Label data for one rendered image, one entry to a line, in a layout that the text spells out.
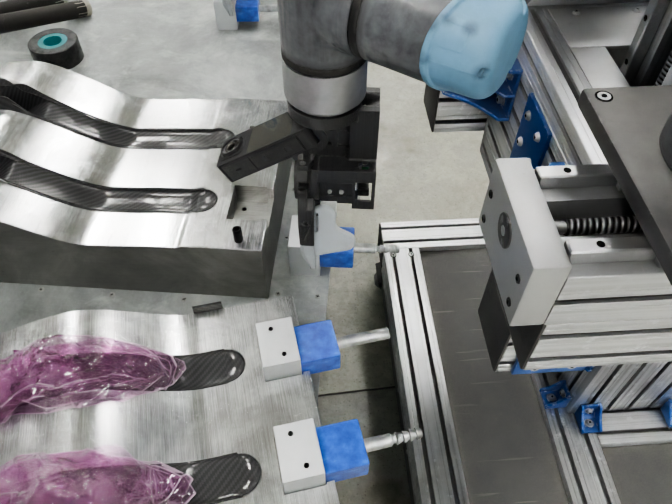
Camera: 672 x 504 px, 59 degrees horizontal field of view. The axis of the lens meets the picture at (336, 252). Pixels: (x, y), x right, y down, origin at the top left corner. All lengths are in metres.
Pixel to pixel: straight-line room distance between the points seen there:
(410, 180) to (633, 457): 1.08
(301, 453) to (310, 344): 0.11
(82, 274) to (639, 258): 0.58
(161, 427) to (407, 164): 1.60
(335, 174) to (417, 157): 1.51
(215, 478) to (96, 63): 0.77
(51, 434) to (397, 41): 0.42
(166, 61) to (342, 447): 0.76
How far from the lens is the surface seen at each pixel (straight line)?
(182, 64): 1.08
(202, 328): 0.63
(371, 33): 0.45
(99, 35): 1.20
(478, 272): 1.51
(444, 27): 0.43
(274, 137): 0.59
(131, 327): 0.62
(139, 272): 0.71
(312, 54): 0.50
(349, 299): 1.67
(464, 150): 2.14
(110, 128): 0.83
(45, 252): 0.73
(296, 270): 0.71
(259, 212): 0.71
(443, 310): 1.42
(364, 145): 0.57
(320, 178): 0.58
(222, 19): 1.15
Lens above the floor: 1.38
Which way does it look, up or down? 51 degrees down
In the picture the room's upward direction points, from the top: straight up
